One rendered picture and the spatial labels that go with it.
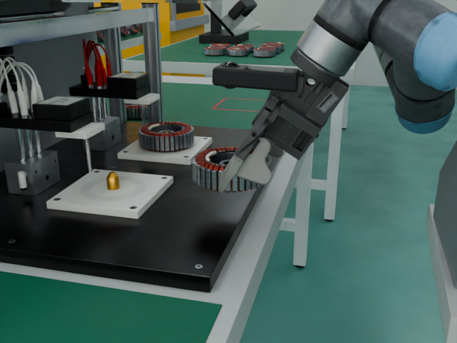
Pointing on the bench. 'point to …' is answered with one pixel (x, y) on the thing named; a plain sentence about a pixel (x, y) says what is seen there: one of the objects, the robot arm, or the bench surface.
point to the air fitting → (22, 180)
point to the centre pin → (113, 181)
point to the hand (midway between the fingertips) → (228, 171)
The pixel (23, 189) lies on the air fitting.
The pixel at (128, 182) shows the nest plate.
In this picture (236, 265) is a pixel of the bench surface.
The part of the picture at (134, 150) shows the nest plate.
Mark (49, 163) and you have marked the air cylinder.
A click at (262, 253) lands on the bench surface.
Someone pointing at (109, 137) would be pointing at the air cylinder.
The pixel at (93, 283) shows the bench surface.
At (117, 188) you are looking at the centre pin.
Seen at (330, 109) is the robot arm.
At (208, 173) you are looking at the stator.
